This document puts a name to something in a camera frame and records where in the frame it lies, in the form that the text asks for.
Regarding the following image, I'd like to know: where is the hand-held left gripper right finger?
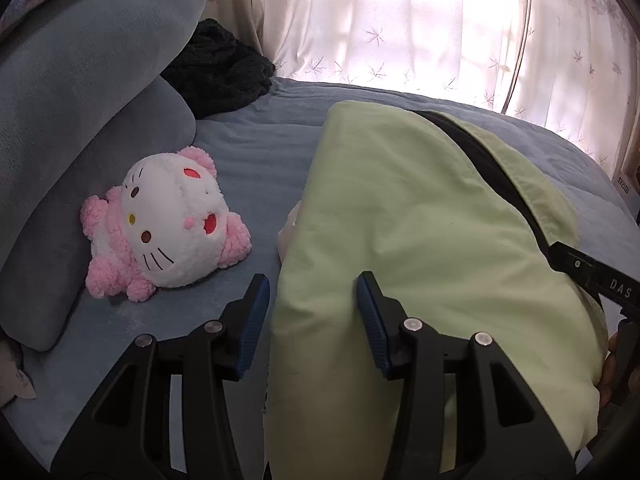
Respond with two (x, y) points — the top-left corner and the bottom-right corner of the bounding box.
(356, 271), (578, 480)

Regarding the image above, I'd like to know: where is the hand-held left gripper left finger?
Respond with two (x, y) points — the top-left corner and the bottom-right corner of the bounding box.
(50, 274), (271, 480)

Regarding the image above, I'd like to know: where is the green and black hooded jacket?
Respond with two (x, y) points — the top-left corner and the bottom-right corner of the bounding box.
(262, 100), (609, 480)

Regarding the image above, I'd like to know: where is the person's right hand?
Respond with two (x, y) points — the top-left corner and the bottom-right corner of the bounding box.
(597, 333), (623, 407)

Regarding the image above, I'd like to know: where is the black and white box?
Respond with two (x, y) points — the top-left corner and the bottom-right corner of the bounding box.
(612, 160), (640, 202)

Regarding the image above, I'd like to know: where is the white folded cloth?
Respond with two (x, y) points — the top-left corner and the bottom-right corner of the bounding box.
(277, 200), (304, 262)

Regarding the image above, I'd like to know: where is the pink and white plush toy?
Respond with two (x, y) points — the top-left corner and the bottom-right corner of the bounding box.
(80, 146), (253, 304)

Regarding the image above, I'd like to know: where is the blue bed blanket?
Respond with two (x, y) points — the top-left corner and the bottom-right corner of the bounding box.
(0, 77), (640, 461)

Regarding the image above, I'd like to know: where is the beige pillow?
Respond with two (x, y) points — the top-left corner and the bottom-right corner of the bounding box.
(0, 335), (39, 409)

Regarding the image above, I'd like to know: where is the dark fuzzy cloth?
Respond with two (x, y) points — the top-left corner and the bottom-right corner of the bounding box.
(160, 19), (277, 119)

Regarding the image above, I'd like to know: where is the white leaf print curtain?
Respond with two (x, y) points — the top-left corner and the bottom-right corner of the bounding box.
(205, 0), (640, 181)

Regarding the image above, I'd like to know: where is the large blue pillow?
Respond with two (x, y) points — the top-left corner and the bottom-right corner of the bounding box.
(0, 0), (209, 267)

